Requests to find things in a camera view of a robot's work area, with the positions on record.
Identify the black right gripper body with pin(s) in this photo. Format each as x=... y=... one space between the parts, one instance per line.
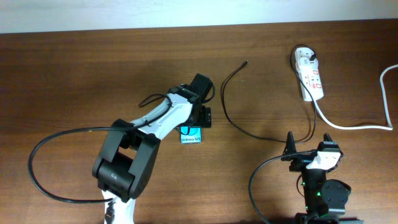
x=300 y=165

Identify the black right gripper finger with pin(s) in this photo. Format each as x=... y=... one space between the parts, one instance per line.
x=327 y=138
x=290 y=144

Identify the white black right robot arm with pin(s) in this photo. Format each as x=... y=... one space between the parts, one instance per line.
x=325 y=199

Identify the blue screen Galaxy smartphone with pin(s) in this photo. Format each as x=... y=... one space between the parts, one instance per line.
x=190 y=135

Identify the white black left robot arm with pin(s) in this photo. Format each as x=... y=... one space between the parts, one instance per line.
x=126 y=159

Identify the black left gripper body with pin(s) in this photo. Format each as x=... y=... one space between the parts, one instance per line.
x=204 y=119

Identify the white power strip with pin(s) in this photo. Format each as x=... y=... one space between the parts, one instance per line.
x=312 y=87

